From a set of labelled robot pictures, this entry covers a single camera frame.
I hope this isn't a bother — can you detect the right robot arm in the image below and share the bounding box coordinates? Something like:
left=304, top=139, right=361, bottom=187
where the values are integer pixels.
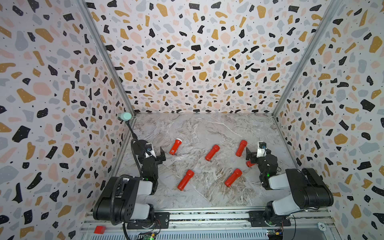
left=246, top=142, right=334, bottom=226

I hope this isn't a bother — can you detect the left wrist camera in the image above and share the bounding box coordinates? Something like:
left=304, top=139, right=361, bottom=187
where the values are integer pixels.
left=145, top=143, right=156, bottom=158

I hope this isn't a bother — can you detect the microphone stand green head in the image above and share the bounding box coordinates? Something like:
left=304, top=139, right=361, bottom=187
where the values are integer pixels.
left=117, top=112, right=151, bottom=157

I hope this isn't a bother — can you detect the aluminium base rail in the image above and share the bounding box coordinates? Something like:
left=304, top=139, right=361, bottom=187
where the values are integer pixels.
left=76, top=207, right=341, bottom=240

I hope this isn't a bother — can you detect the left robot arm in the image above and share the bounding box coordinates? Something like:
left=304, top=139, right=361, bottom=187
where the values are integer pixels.
left=93, top=150, right=169, bottom=231

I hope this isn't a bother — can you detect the red block on rail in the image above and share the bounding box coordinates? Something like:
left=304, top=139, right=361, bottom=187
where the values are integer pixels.
left=94, top=226, right=106, bottom=235

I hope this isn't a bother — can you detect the red flashlight white rim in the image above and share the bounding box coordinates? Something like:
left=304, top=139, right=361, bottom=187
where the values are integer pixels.
left=169, top=138, right=182, bottom=156

